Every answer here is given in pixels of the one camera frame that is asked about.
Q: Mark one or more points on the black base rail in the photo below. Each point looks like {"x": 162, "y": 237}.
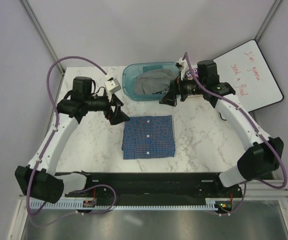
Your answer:
{"x": 174, "y": 188}

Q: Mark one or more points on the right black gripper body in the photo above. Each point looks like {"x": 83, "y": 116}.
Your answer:
{"x": 177, "y": 84}

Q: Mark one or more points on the Roald Dahl book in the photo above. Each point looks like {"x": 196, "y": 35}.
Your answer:
{"x": 190, "y": 75}

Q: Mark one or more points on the blue checkered long sleeve shirt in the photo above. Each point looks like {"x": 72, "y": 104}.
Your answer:
{"x": 148, "y": 137}

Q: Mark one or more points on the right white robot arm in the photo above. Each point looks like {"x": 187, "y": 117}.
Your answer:
{"x": 262, "y": 157}

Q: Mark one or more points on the white slotted cable duct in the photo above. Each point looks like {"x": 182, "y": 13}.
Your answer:
{"x": 87, "y": 204}

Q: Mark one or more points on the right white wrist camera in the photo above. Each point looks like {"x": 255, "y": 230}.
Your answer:
{"x": 182, "y": 65}

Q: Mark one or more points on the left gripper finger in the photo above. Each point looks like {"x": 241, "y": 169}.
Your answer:
{"x": 115, "y": 101}
{"x": 118, "y": 117}

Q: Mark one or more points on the whiteboard with red writing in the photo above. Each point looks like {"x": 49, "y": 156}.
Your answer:
{"x": 246, "y": 70}

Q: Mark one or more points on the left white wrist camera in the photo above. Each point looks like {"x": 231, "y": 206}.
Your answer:
{"x": 112, "y": 86}

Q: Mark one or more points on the teal plastic bin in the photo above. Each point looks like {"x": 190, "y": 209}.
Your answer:
{"x": 134, "y": 70}

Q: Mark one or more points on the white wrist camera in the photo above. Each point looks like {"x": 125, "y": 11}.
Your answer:
{"x": 182, "y": 65}
{"x": 112, "y": 86}

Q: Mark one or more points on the grey shirt in bin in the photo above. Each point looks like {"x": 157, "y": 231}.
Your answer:
{"x": 154, "y": 81}

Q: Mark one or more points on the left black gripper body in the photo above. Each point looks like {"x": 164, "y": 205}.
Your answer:
{"x": 109, "y": 112}

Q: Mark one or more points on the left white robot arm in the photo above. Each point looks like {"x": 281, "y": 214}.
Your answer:
{"x": 37, "y": 179}

